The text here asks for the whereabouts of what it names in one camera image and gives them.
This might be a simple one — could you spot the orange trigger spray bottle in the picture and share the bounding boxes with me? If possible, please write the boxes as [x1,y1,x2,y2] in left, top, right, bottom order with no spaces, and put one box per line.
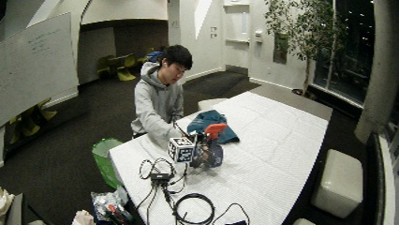
[201,123,229,169]

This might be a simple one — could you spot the white marker cube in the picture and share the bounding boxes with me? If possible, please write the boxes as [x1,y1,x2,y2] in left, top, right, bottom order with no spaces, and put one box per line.
[167,136,196,164]

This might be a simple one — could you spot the blue jacket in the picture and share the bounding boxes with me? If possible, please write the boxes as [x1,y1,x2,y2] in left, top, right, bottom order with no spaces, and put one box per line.
[186,109,240,145]

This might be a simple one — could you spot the small black hub box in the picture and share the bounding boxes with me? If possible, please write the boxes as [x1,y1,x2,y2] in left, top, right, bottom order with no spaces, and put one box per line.
[148,172,171,183]

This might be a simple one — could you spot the white quilted table cover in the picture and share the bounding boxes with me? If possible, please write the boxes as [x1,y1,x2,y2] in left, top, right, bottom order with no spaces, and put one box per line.
[108,91,329,225]

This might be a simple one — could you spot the the person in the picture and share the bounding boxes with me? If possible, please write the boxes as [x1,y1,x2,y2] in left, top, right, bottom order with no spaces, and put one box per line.
[128,44,194,148]

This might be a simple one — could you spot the clear plastic bag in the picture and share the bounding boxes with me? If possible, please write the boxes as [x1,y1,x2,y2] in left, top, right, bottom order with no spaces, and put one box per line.
[88,186,134,224]

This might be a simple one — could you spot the large white ottoman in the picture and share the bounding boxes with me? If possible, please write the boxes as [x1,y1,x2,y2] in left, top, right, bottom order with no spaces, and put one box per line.
[309,148,364,219]

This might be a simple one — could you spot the yellow-green chair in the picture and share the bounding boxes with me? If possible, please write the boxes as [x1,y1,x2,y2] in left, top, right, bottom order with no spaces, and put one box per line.
[7,97,58,140]
[95,54,116,79]
[115,53,138,83]

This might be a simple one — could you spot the pale pink bag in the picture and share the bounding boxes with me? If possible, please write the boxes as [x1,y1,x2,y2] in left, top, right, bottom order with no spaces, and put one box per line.
[70,209,96,225]

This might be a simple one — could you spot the white door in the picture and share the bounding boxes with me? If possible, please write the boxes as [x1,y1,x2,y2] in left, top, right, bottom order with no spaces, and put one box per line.
[223,1,251,73]

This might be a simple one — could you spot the potted tree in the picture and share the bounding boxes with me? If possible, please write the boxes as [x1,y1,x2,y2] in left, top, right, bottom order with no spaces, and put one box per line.
[263,0,346,98]

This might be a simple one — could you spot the window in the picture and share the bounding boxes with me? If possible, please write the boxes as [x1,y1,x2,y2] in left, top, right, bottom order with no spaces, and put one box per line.
[312,0,376,106]

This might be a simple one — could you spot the whiteboard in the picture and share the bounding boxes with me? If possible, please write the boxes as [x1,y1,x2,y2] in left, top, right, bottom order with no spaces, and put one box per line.
[0,11,79,128]

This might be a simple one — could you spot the black glove cable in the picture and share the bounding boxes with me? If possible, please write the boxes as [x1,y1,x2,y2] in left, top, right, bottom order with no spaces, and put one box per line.
[171,120,191,139]

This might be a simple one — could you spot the thin looped black cable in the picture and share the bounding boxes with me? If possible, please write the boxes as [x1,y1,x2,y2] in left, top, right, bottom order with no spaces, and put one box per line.
[136,157,176,181]

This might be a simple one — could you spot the thick coiled black cable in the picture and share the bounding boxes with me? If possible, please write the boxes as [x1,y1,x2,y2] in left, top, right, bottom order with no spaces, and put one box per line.
[170,192,216,225]

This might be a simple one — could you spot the black hub cables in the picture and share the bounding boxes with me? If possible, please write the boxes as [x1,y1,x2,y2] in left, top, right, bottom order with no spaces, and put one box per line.
[135,162,190,225]

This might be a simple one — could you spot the white wall dispenser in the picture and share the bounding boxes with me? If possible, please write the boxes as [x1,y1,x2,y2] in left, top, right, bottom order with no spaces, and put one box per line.
[252,29,264,44]

